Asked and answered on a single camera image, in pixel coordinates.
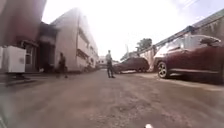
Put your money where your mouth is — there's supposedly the green tree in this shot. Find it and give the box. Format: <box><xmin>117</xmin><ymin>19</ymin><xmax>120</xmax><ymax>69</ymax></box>
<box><xmin>135</xmin><ymin>37</ymin><xmax>153</xmax><ymax>53</ymax></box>

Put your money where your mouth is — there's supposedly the brown dirt road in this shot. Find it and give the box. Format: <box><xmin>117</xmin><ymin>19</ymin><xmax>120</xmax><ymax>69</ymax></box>
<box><xmin>0</xmin><ymin>69</ymin><xmax>224</xmax><ymax>128</ymax></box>

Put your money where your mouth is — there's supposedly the large beige building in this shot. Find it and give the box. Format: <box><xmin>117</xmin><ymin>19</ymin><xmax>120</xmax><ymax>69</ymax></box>
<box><xmin>0</xmin><ymin>0</ymin><xmax>100</xmax><ymax>74</ymax></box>

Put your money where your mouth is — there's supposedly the person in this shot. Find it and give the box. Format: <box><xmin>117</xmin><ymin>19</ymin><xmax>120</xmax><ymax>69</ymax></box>
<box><xmin>105</xmin><ymin>49</ymin><xmax>116</xmax><ymax>79</ymax></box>
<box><xmin>56</xmin><ymin>52</ymin><xmax>69</xmax><ymax>79</ymax></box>

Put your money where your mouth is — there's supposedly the dark parked car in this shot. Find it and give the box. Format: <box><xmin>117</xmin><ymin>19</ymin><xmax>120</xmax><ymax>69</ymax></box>
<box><xmin>113</xmin><ymin>56</ymin><xmax>151</xmax><ymax>75</ymax></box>

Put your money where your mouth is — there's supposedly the white box cabinet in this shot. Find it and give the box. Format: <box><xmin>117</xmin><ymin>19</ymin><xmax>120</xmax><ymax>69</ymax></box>
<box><xmin>0</xmin><ymin>45</ymin><xmax>27</xmax><ymax>74</ymax></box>

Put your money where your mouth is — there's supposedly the dark red car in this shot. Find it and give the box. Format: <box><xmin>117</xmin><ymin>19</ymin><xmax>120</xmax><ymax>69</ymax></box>
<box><xmin>153</xmin><ymin>34</ymin><xmax>224</xmax><ymax>85</ymax></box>

